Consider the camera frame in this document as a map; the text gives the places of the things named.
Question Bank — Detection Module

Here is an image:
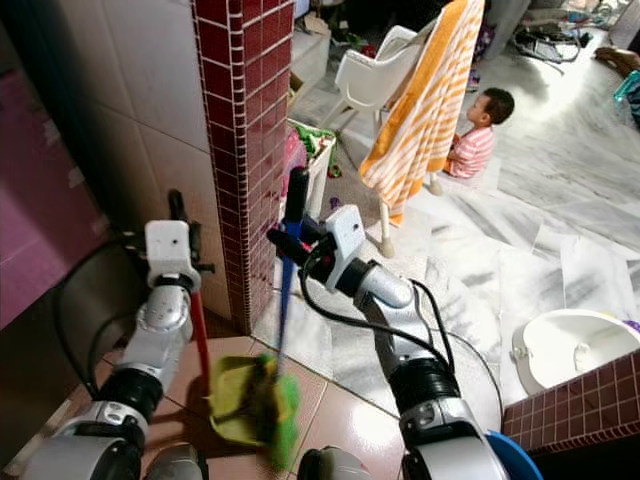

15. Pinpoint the purple door panel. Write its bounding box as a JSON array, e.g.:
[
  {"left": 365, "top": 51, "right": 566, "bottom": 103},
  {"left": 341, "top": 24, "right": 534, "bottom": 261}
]
[{"left": 0, "top": 70, "right": 63, "bottom": 327}]

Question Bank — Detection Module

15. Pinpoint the green cloth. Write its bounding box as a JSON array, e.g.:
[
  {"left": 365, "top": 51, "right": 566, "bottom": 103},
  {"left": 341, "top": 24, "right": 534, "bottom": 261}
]
[{"left": 289, "top": 119, "right": 337, "bottom": 161}]

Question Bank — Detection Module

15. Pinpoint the orange white striped towel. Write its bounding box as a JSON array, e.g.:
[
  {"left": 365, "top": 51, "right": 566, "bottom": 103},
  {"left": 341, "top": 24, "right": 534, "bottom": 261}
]
[{"left": 359, "top": 0, "right": 487, "bottom": 218}]

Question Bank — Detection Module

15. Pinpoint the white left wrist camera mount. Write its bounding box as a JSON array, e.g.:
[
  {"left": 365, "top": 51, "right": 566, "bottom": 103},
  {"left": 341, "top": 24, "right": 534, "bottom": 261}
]
[{"left": 144, "top": 219, "right": 203, "bottom": 292}]

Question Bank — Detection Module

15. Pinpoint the child in pink striped shirt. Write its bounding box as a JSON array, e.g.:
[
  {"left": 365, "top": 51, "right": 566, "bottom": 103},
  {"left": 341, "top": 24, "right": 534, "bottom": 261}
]
[{"left": 445, "top": 87, "right": 517, "bottom": 182}]

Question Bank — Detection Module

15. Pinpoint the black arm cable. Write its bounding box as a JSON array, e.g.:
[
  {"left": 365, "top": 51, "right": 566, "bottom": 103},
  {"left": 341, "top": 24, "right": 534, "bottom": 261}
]
[
  {"left": 51, "top": 238, "right": 136, "bottom": 396},
  {"left": 298, "top": 248, "right": 473, "bottom": 376}
]

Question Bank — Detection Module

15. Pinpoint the white laundry basket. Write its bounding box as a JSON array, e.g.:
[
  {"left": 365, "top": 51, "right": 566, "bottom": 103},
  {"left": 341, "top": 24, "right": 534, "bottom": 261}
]
[{"left": 285, "top": 132, "right": 337, "bottom": 219}]

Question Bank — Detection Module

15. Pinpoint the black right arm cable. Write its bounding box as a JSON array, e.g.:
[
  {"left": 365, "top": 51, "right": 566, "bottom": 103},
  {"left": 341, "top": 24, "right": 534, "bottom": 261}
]
[{"left": 298, "top": 248, "right": 473, "bottom": 376}]

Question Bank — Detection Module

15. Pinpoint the white plastic chair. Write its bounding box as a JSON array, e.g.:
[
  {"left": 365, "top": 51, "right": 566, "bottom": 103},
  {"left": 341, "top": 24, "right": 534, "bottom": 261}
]
[{"left": 334, "top": 22, "right": 447, "bottom": 258}]

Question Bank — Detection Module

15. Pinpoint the black bag on floor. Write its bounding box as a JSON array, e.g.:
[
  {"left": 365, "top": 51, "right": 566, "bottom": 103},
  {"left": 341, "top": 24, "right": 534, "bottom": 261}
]
[{"left": 513, "top": 24, "right": 588, "bottom": 65}]

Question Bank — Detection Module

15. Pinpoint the grey right robot leg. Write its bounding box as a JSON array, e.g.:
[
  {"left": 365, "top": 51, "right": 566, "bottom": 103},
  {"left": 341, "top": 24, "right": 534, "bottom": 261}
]
[{"left": 296, "top": 446, "right": 366, "bottom": 480}]

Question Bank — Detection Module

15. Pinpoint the green dustpan with red handle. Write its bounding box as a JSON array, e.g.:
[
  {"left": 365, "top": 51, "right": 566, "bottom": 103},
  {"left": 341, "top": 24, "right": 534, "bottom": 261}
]
[{"left": 167, "top": 189, "right": 269, "bottom": 449}]

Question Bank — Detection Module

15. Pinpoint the teal plastic object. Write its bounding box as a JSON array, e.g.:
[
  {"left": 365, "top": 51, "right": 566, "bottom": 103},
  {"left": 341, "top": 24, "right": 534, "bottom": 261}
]
[{"left": 614, "top": 69, "right": 640, "bottom": 128}]

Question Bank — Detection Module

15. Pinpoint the grey left robot leg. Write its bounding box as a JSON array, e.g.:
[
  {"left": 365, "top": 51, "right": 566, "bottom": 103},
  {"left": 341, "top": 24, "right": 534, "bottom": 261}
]
[{"left": 142, "top": 443, "right": 212, "bottom": 480}]

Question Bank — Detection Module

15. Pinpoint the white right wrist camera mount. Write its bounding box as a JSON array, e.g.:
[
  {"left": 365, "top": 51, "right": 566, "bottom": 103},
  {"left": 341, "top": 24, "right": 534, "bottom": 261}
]
[{"left": 321, "top": 204, "right": 367, "bottom": 267}]

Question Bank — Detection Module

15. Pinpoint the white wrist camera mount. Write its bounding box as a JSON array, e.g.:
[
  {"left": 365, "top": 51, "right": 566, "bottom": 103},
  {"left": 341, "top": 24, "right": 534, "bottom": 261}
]
[
  {"left": 321, "top": 204, "right": 367, "bottom": 267},
  {"left": 144, "top": 219, "right": 203, "bottom": 292}
]

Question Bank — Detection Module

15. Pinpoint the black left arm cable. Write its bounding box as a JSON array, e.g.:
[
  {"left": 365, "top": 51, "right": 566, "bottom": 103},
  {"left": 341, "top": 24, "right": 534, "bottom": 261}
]
[{"left": 51, "top": 238, "right": 136, "bottom": 396}]

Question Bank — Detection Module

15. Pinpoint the green broom with blue handle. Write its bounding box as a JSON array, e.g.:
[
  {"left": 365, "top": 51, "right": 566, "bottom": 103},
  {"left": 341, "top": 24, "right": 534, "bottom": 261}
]
[{"left": 253, "top": 165, "right": 311, "bottom": 473}]

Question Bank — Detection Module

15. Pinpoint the white plastic basin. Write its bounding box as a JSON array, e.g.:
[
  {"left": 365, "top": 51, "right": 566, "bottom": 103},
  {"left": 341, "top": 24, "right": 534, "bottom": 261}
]
[{"left": 510, "top": 307, "right": 640, "bottom": 397}]

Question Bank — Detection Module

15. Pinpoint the blue plastic tub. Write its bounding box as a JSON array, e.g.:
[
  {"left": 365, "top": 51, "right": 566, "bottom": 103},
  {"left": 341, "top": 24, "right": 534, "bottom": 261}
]
[{"left": 484, "top": 429, "right": 547, "bottom": 480}]

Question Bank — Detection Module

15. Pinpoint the grey robot leg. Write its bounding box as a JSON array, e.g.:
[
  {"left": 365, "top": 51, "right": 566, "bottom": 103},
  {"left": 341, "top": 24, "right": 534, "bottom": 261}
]
[
  {"left": 142, "top": 443, "right": 212, "bottom": 480},
  {"left": 296, "top": 446, "right": 366, "bottom": 480}
]

